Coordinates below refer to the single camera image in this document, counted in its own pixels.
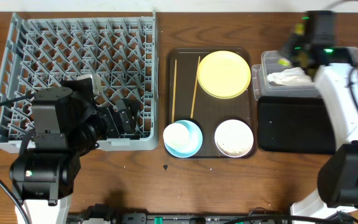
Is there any green snack wrapper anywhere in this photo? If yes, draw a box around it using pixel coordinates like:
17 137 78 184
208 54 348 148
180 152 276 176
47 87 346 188
278 23 305 66

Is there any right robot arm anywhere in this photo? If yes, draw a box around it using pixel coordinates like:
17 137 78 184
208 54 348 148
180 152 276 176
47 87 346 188
280 33 358 223

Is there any pale pink bowl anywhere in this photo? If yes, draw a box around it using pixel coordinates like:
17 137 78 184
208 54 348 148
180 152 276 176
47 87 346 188
214 119 254 158

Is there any clear plastic bin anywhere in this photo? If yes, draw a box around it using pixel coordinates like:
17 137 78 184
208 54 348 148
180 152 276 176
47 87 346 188
252 47 358 100

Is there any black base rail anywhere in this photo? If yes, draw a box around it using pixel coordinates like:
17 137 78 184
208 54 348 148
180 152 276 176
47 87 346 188
66 203 274 224

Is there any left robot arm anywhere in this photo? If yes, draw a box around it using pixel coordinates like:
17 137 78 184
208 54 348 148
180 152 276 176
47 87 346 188
10 86 140 223

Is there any white cup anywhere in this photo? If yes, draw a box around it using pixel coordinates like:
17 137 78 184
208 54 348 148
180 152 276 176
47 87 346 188
163 123 190 151

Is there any grey plastic dish rack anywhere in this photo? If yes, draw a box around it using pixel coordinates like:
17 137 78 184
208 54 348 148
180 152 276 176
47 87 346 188
0 14 158 153

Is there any yellow round plate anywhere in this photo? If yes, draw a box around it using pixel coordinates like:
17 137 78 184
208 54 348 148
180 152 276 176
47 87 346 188
196 50 251 99

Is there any white napkin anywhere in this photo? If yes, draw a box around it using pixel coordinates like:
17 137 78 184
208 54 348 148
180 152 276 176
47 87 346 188
267 67 312 86

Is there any black waste tray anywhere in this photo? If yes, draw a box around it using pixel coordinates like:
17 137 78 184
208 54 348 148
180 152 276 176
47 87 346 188
257 96 336 154

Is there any wooden chopstick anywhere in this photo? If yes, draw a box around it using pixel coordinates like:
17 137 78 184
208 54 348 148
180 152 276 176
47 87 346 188
171 59 177 123
190 56 201 119

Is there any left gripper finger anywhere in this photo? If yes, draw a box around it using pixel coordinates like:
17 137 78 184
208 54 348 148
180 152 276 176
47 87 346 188
106 107 129 137
116 98 140 133

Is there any dark brown serving tray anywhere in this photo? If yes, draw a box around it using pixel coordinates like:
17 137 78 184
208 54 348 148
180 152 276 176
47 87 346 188
164 47 257 159

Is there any light blue bowl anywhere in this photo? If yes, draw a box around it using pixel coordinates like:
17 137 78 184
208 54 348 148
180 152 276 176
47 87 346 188
163 120 203 158

